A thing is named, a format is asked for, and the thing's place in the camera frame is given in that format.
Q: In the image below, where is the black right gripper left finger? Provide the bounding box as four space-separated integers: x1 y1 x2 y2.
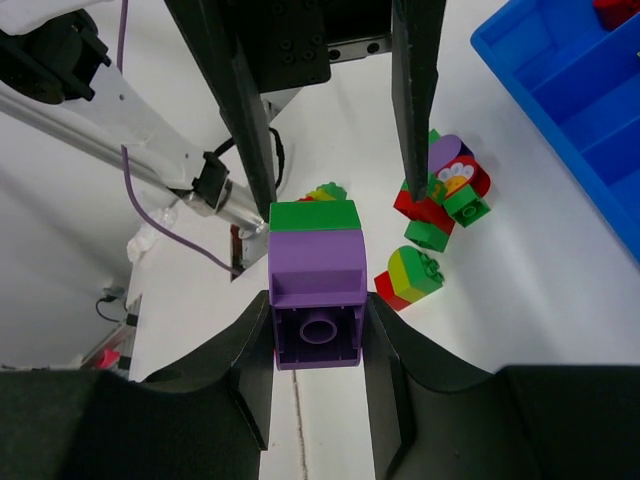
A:
1 292 274 479

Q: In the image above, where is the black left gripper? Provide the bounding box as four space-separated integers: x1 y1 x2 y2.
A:
166 0 446 220

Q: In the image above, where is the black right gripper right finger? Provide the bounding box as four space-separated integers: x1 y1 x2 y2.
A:
363 294 639 479

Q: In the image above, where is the green yellow red lego stack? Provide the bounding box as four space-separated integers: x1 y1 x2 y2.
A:
374 246 444 312

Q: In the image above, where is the purple lego brick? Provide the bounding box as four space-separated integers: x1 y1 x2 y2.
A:
268 229 368 370

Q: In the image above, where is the red curved lego brick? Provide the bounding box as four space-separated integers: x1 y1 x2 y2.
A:
592 0 639 31

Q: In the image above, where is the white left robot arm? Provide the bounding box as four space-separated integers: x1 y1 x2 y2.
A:
1 1 445 217

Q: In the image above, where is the small rainbow lego stack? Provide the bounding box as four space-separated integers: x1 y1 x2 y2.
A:
300 182 347 202

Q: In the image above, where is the purple and green lego cluster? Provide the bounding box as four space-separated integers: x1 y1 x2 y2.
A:
394 130 491 253

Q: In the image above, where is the blue divided plastic tray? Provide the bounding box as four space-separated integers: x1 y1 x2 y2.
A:
471 1 639 257

